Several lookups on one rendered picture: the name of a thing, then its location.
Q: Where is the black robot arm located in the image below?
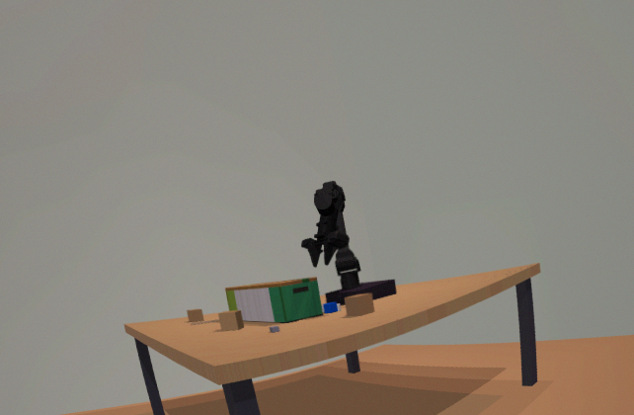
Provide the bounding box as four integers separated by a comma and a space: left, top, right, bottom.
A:
314, 181, 361, 290

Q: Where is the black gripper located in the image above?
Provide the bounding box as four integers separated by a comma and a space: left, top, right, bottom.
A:
301, 218, 350, 268

